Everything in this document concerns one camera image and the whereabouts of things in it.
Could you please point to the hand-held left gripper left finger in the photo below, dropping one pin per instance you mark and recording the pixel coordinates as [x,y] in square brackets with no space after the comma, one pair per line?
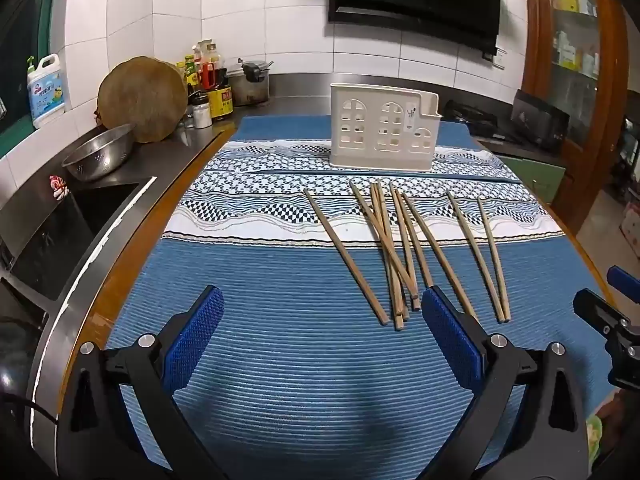
[200,340]

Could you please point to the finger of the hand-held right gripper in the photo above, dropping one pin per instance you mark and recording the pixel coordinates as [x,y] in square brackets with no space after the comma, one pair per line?
[627,285]
[600,310]

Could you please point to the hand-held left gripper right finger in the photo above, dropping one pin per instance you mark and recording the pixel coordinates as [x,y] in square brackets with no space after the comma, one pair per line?
[450,345]

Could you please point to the row of wooden chopsticks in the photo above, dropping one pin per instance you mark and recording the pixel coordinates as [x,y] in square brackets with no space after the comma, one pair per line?
[392,270]

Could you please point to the cream plastic chopstick holder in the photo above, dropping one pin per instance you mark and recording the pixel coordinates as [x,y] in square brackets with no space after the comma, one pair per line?
[360,150]

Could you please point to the blue patterned woven table mat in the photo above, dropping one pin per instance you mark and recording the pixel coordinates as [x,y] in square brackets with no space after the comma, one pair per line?
[300,385]

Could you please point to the green base cabinet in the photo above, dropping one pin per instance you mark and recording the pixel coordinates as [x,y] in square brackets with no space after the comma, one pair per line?
[530,172]

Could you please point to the black countertop appliance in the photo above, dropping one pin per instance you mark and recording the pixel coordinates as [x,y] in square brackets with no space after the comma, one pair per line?
[540,120]

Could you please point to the red and white scrubber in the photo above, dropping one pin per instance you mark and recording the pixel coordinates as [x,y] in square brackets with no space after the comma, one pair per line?
[57,187]

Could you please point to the steel colander bowl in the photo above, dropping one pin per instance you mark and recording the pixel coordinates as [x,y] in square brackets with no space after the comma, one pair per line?
[97,155]

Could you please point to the black gas stove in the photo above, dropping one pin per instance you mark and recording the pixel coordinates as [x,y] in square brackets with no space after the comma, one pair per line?
[470,117]

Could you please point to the cluster of condiment bottles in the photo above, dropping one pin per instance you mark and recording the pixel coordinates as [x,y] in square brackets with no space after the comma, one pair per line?
[220,102]

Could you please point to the round wooden chopping board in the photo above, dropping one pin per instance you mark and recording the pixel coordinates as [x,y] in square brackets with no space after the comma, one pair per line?
[142,100]

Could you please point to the steel pressure cooker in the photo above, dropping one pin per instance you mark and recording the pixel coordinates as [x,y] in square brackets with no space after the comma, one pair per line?
[250,87]

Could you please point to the wooden glass-door cabinet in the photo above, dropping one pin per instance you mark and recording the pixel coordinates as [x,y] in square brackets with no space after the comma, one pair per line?
[537,35]

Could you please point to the white detergent jug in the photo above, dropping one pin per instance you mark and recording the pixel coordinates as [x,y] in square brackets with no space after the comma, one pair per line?
[47,95]

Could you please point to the assorted small boxes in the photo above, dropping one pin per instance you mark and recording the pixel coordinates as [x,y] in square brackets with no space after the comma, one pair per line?
[567,0]

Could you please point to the white wall socket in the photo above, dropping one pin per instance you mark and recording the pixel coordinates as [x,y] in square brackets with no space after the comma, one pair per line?
[499,57]

